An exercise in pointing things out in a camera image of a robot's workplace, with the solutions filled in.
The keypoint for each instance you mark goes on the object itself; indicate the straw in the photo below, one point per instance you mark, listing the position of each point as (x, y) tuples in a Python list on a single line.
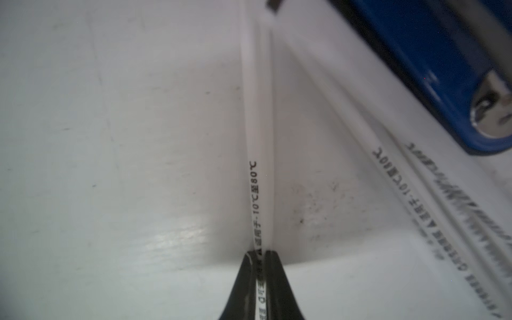
[(419, 92), (256, 54), (446, 191)]

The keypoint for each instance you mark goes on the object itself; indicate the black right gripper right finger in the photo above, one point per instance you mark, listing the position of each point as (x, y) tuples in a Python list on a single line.
[(281, 302)]

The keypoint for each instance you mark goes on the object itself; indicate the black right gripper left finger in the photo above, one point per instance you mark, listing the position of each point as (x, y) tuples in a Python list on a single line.
[(241, 301)]

